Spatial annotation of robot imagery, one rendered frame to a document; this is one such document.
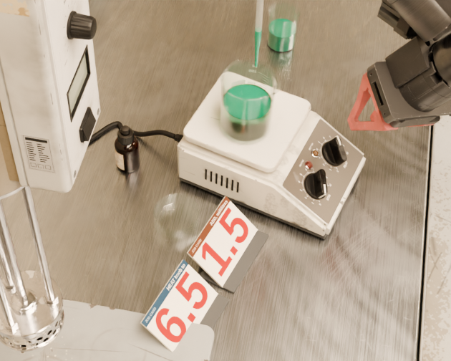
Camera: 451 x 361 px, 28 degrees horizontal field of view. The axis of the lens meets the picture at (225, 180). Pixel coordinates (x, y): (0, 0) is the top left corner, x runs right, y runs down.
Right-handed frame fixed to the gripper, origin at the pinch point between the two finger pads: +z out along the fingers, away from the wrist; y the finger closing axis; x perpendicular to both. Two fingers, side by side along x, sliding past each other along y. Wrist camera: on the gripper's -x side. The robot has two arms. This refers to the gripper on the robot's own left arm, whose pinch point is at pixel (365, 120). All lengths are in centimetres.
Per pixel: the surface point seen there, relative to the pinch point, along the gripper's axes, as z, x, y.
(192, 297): 12.8, 13.8, 20.9
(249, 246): 13.1, 9.4, 11.5
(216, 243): 12.6, 8.4, 16.1
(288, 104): 7.3, -5.5, 4.2
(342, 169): 7.2, 3.4, -0.7
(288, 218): 10.2, 7.5, 6.9
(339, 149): 5.5, 1.4, 0.2
